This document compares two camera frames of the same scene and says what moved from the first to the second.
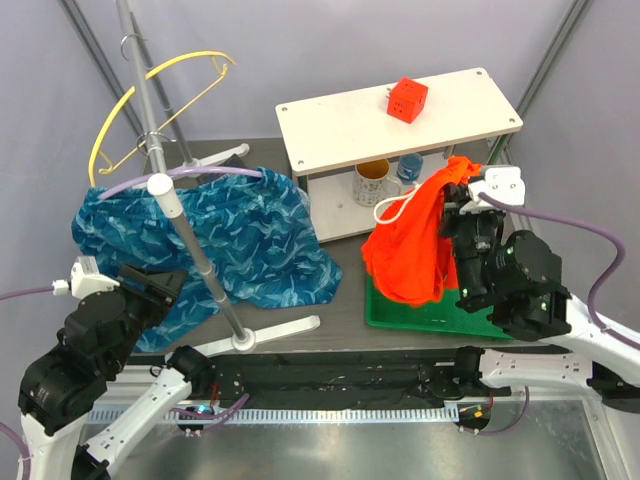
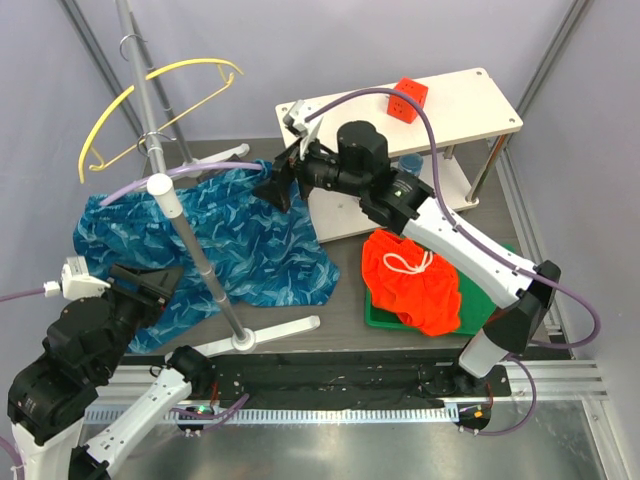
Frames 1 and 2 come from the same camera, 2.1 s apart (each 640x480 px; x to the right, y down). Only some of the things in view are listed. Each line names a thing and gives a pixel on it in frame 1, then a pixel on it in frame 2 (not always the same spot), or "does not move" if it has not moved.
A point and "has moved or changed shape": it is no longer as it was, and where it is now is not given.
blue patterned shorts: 258,234 does not move
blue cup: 408,168 does not move
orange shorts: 410,254 has moved or changed shape
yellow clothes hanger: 219,61 has moved or changed shape
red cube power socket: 407,99 does not move
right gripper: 452,203 -> 289,164
